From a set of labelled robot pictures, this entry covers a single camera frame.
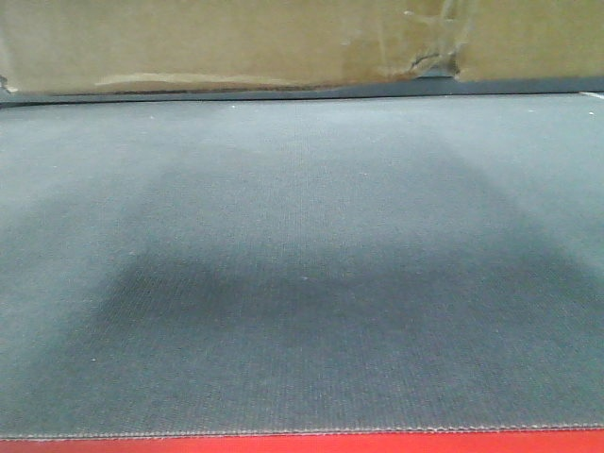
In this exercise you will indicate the brown cardboard carton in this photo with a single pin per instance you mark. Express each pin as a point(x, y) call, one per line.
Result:
point(91, 47)

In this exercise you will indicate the red conveyor edge strip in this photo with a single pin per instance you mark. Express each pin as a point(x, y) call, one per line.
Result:
point(558, 440)

